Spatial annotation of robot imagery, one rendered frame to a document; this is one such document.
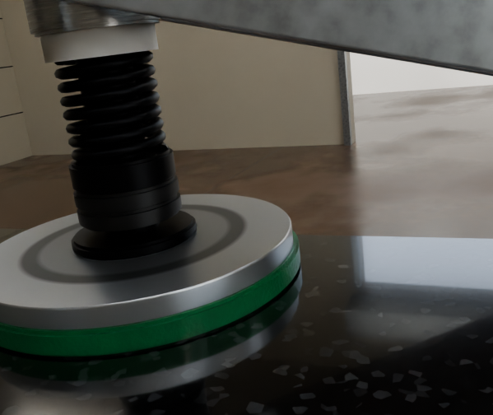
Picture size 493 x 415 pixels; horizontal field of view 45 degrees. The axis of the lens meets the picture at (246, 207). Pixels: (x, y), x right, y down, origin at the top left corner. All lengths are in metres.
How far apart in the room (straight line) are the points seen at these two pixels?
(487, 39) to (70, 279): 0.27
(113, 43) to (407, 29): 0.16
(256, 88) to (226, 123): 0.46
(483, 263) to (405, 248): 0.05
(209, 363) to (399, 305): 0.11
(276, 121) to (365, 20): 5.15
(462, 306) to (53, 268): 0.24
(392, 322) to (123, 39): 0.22
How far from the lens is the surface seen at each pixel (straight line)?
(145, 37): 0.37
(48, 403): 0.30
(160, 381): 0.29
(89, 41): 0.36
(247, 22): 0.33
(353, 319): 0.32
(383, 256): 0.40
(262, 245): 0.36
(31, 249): 0.43
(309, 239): 0.44
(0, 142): 6.89
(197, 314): 0.32
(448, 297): 0.35
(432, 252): 0.41
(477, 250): 0.41
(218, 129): 5.74
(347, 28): 0.33
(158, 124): 0.38
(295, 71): 5.36
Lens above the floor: 1.02
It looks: 16 degrees down
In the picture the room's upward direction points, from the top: 7 degrees counter-clockwise
